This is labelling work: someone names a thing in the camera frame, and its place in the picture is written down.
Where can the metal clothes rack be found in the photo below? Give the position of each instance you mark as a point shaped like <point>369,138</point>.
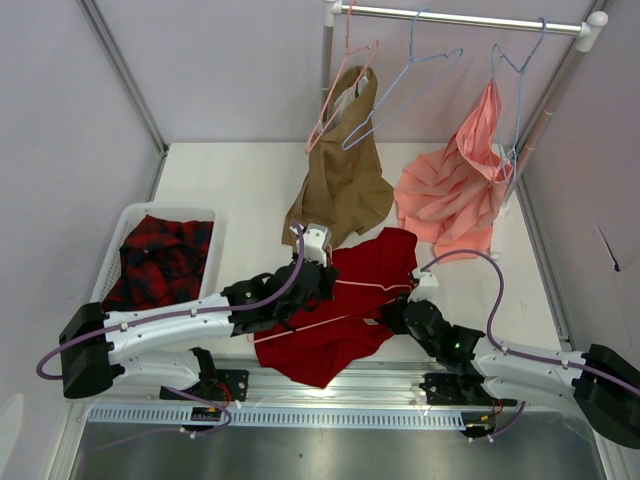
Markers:
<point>584,34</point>

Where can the salmon pink skirt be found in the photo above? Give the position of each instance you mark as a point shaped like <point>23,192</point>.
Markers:
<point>451,198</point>

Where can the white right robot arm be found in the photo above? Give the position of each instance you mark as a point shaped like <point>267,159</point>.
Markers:
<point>598,386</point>

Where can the red skirt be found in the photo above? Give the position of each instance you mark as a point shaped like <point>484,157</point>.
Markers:
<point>318,365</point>

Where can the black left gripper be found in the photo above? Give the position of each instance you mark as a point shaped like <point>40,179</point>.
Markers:
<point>328,276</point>

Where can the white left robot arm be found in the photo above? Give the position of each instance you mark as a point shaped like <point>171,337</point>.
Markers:
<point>99,349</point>

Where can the pink hanger with brown skirt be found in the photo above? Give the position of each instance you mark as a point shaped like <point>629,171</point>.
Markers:
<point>353,68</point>

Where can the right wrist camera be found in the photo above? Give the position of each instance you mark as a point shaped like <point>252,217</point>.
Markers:
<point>425,285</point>

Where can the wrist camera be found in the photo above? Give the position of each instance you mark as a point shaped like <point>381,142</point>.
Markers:
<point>425,285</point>
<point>316,240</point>

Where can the white plastic basket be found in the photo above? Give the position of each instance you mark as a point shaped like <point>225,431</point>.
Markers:
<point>173,211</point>

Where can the blue hanger with pink skirt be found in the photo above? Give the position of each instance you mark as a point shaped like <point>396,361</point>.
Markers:
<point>509,158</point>

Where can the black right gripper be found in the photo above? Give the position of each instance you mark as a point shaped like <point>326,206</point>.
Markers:
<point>396,310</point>

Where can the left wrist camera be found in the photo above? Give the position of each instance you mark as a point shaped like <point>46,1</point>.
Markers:
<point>316,240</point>

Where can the tan brown skirt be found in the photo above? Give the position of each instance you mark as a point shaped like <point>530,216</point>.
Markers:
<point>344,190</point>

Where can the red plaid garment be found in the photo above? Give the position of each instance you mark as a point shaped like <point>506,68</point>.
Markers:
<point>162,264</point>

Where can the pink wire hanger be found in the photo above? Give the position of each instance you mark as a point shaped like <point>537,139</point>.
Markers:
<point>372,275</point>

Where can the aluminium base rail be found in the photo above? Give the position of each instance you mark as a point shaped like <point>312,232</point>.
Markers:
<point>366,395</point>

